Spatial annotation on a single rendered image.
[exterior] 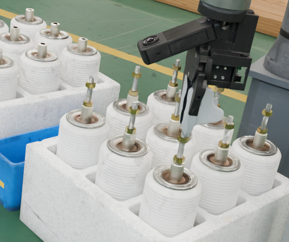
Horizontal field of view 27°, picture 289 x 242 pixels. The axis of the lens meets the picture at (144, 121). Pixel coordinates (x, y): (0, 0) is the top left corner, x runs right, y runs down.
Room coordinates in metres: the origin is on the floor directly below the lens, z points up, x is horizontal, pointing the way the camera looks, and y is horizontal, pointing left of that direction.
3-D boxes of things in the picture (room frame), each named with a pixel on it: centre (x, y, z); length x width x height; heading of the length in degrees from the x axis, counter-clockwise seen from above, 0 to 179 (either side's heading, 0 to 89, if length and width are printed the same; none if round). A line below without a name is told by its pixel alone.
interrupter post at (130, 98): (1.11, 0.03, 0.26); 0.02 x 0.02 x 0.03
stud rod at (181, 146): (0.86, -0.07, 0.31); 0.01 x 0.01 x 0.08
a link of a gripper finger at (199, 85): (0.84, -0.07, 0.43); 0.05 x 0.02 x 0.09; 11
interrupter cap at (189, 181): (0.86, -0.07, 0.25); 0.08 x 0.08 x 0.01
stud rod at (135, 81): (1.11, 0.03, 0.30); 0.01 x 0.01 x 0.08
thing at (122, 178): (0.94, 0.02, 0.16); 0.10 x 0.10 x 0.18
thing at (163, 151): (1.03, -0.06, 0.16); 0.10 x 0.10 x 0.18
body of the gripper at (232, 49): (0.87, -0.09, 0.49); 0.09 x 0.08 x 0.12; 101
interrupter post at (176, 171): (0.86, -0.07, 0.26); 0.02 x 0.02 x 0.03
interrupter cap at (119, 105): (1.11, 0.03, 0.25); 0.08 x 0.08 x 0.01
